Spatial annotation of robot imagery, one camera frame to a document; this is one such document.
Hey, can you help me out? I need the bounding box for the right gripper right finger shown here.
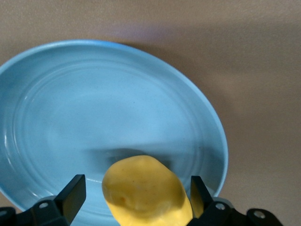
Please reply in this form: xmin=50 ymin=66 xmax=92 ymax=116
xmin=190 ymin=175 xmax=283 ymax=226

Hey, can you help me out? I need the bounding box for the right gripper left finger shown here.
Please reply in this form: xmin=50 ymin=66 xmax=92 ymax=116
xmin=0 ymin=174 xmax=87 ymax=226

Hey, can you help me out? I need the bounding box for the yellow potato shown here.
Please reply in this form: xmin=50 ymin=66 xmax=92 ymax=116
xmin=102 ymin=154 xmax=194 ymax=226

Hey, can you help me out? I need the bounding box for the light blue plate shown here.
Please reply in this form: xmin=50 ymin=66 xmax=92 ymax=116
xmin=0 ymin=39 xmax=229 ymax=226

